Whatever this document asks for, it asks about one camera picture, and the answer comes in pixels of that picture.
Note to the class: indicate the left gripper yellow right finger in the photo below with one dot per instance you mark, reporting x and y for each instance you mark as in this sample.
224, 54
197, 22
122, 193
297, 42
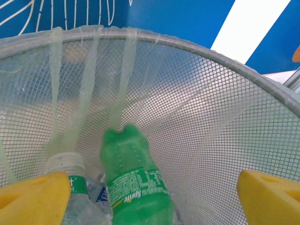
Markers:
272, 204

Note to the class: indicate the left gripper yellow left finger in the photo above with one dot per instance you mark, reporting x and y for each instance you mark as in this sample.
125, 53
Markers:
30, 206

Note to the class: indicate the aluminium frame post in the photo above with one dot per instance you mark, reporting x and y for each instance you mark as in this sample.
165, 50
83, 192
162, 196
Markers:
294, 82

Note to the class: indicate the small clear bottle green band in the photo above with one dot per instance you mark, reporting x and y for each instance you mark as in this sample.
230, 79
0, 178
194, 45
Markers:
63, 161

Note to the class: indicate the grey mesh waste bin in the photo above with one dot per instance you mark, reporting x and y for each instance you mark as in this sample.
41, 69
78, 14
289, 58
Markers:
234, 105

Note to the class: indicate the clear bottle blue cap label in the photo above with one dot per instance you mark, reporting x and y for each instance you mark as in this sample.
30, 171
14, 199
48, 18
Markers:
103, 195

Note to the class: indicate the green Sprite bottle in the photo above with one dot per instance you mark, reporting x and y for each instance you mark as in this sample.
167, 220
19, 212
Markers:
136, 187

